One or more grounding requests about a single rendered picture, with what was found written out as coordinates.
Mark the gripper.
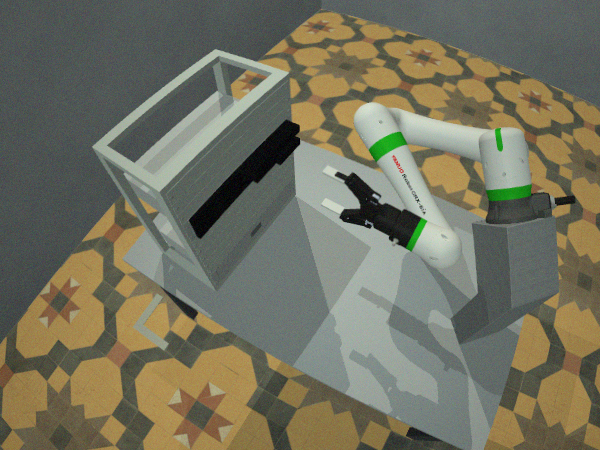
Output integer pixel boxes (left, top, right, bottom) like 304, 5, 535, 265
321, 165, 402, 236

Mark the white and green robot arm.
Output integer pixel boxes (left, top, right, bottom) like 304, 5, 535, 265
354, 103, 575, 269

